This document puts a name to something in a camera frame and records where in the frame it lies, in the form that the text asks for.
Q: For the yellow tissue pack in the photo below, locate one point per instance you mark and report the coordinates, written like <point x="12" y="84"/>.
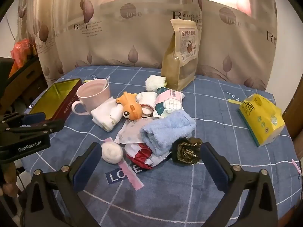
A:
<point x="260" y="120"/>

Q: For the pink wet wipes pack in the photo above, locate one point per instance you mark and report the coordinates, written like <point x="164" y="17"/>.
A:
<point x="170" y="102"/>

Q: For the person's left hand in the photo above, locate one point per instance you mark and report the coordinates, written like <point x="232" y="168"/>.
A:
<point x="8" y="176"/>

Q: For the pink mug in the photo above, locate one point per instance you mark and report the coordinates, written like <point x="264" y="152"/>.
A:
<point x="92" y="99"/>

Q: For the wooden door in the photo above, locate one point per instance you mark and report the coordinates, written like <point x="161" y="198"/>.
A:
<point x="294" y="113"/>

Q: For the black and gold scrunchie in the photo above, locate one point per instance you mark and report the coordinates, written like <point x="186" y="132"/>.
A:
<point x="187" y="151"/>

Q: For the gold metal tray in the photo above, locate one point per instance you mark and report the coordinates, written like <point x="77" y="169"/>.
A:
<point x="52" y="97"/>

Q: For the white sock with red trim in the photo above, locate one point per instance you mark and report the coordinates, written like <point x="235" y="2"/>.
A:
<point x="146" y="97"/>

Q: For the white fluffy sock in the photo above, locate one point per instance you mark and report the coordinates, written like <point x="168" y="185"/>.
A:
<point x="153" y="82"/>

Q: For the blue plaid tablecloth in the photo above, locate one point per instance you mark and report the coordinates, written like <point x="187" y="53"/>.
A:
<point x="165" y="194"/>

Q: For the beige leaf print curtain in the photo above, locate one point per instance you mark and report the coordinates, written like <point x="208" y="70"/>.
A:
<point x="118" y="40"/>

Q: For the kraft paper snack bag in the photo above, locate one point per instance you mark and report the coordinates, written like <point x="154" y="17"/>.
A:
<point x="182" y="61"/>

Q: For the wooden cabinet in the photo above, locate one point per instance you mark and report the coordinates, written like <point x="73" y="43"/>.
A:
<point x="28" y="78"/>

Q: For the light blue sock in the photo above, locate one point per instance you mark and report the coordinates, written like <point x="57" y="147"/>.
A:
<point x="165" y="132"/>

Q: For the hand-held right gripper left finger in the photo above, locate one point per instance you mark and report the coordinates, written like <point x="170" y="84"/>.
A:
<point x="84" y="167"/>

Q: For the orange toy fish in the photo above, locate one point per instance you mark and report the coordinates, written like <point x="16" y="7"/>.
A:
<point x="130" y="107"/>

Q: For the white soft ball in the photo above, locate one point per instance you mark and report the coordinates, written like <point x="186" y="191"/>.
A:
<point x="111" y="152"/>

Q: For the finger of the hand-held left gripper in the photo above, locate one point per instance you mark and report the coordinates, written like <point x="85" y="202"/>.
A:
<point x="54" y="125"/>
<point x="35" y="117"/>

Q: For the orange plastic bag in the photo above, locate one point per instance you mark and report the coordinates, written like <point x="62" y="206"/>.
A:
<point x="22" y="52"/>

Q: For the red and white cloth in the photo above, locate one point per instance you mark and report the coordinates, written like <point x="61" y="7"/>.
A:
<point x="142" y="156"/>

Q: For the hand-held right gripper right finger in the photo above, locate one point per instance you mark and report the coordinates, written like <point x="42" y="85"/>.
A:
<point x="214" y="167"/>

